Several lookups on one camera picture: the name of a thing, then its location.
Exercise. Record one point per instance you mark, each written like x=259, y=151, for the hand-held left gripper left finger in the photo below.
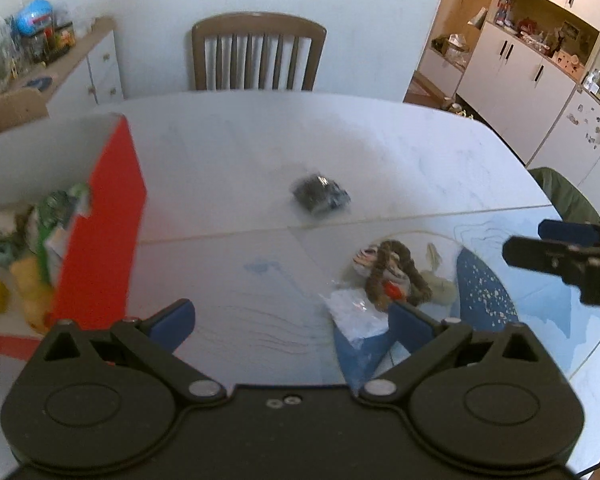
x=176, y=322

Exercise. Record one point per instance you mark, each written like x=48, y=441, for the blue round toy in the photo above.
x=35, y=17

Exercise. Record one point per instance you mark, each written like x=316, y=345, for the green tinsel bundle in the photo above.
x=55, y=210

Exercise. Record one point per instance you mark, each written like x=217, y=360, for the white wall cupboard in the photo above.
x=525, y=80

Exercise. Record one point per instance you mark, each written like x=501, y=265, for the red cardboard box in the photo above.
x=105, y=220

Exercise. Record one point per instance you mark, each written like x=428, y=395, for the brown paper packet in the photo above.
x=25, y=227

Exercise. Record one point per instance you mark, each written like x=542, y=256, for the red toy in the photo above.
x=527, y=25

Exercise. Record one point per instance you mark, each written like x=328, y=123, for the brown fuzzy toy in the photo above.
x=387, y=270

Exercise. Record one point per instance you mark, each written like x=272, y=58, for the blue paper sheet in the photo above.
x=365, y=360

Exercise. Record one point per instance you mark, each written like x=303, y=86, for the dark silver foil packet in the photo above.
x=320, y=195

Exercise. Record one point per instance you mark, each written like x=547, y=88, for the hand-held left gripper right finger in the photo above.
x=407, y=322

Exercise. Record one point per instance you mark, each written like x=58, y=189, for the colourful figurine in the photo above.
x=503, y=7

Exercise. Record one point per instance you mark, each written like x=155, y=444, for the white sideboard with wooden top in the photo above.
x=100, y=65

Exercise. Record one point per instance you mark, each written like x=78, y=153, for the pale green cloth piece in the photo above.
x=440, y=285

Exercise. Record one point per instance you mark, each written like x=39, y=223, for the white fuzzy ball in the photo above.
x=0, y=224

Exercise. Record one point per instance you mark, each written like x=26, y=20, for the brown cardboard box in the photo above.
x=12, y=112

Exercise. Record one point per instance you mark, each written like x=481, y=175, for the blue dish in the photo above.
x=41, y=81

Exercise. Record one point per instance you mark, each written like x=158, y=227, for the wooden chair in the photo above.
x=257, y=25

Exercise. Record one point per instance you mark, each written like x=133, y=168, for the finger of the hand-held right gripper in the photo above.
x=530, y=252
x=565, y=231

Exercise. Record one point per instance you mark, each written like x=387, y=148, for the white plastic bag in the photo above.
x=352, y=312

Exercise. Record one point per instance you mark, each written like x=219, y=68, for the green round packet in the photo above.
x=6, y=254

